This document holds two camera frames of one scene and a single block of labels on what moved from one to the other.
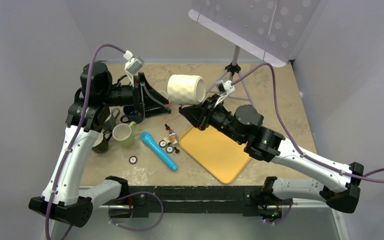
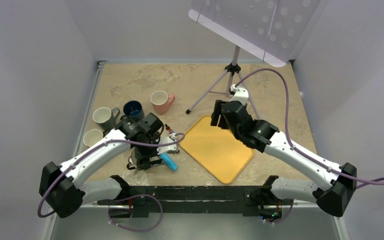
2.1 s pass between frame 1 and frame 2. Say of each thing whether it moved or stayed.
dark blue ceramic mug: stayed
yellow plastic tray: stayed
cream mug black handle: moved
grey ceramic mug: stayed
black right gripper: moved
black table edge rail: stayed
